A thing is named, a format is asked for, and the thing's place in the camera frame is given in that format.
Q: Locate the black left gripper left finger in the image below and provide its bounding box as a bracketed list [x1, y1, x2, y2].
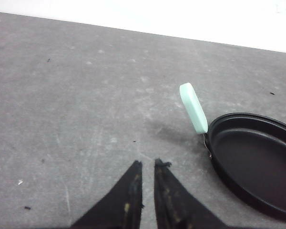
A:
[71, 160, 143, 229]

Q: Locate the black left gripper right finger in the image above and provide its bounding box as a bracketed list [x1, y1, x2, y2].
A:
[154, 158, 226, 229]

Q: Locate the black pan with mint handle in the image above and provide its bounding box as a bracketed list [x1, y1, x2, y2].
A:
[179, 83, 286, 222]

